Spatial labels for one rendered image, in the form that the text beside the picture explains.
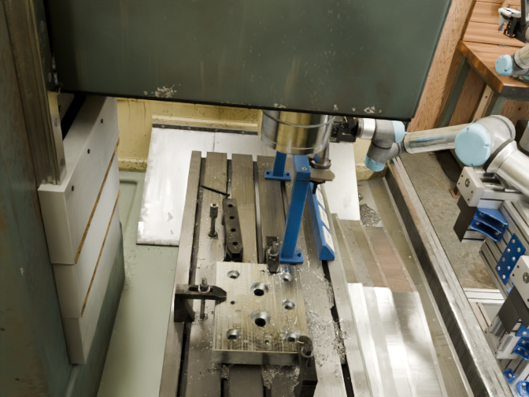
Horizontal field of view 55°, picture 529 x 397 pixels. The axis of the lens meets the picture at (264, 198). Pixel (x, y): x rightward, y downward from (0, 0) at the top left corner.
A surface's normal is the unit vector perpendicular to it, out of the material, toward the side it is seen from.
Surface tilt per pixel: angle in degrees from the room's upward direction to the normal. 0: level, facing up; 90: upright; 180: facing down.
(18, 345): 90
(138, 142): 90
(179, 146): 24
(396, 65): 90
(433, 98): 90
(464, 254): 0
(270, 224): 0
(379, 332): 8
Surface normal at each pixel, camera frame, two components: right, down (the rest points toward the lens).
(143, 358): 0.11, -0.80
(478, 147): -0.82, 0.24
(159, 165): 0.12, -0.48
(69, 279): 0.04, 0.60
